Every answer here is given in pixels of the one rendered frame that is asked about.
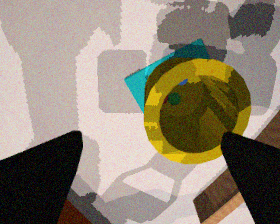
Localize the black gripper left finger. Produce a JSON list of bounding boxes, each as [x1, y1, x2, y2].
[[0, 129, 84, 224]]

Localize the olive-yellow cup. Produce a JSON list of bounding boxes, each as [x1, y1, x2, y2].
[[144, 57, 252, 164]]

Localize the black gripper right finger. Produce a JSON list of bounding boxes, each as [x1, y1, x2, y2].
[[220, 132, 280, 224]]

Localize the brown wooden bar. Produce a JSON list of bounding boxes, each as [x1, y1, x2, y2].
[[192, 111, 280, 224]]

